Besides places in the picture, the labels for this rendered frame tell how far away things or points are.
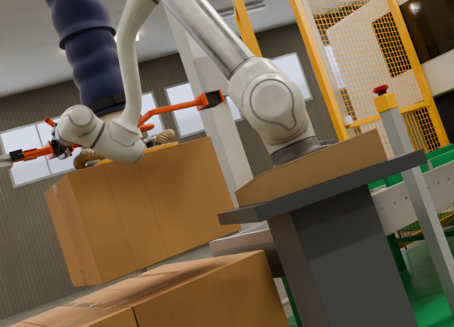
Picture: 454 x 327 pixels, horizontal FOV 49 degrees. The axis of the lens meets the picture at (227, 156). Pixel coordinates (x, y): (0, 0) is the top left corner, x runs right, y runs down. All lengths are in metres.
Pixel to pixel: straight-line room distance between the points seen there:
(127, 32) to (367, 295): 1.08
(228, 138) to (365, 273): 2.18
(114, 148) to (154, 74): 8.90
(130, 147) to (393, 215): 1.28
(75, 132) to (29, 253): 8.59
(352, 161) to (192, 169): 0.79
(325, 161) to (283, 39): 10.10
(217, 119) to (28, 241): 7.14
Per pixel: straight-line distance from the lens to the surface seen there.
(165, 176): 1.92
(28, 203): 10.20
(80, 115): 1.63
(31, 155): 1.98
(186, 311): 1.91
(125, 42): 1.69
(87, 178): 1.82
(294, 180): 1.32
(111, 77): 2.06
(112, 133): 1.68
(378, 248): 1.51
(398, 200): 2.47
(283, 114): 1.26
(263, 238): 2.19
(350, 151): 1.39
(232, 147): 3.49
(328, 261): 1.44
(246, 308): 2.04
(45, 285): 10.18
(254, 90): 1.27
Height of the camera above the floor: 0.79
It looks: 4 degrees up
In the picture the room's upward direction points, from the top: 19 degrees counter-clockwise
